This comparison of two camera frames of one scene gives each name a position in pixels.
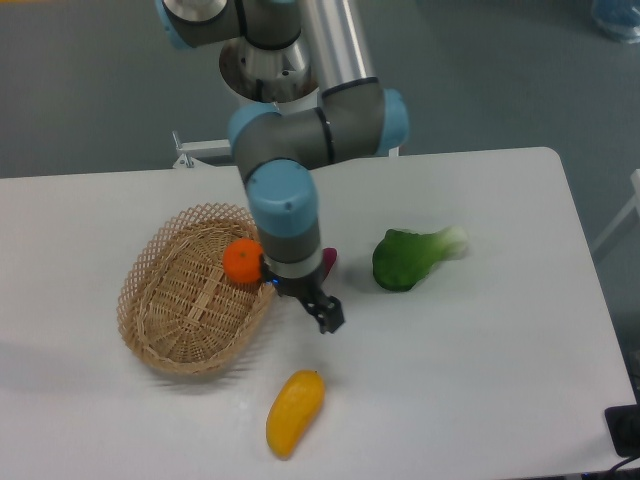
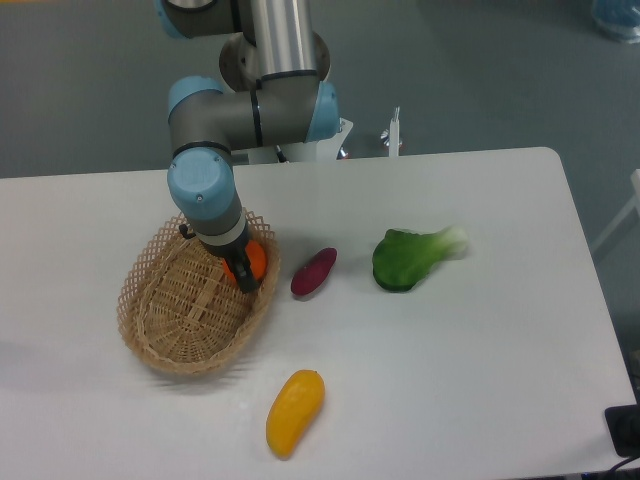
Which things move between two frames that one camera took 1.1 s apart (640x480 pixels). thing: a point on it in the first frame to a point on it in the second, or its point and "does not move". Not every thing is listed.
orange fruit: x=242 y=260 does not move
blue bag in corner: x=619 y=18 does not move
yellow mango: x=294 y=407 does not move
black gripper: x=326 y=309 to x=238 y=259
